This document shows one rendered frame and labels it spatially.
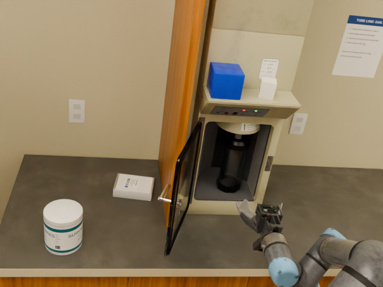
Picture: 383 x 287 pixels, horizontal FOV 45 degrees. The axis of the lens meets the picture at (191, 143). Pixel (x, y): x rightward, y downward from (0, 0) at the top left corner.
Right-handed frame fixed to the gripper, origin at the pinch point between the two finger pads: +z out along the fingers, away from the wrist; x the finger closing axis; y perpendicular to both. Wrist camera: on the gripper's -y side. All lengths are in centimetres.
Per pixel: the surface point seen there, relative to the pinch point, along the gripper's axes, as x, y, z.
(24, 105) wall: 90, -6, 65
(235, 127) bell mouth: 5.9, 14.2, 27.8
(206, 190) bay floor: 10.3, -18.1, 31.6
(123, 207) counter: 43, -27, 27
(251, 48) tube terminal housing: 8, 46, 25
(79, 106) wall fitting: 67, -3, 66
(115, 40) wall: 54, 28, 66
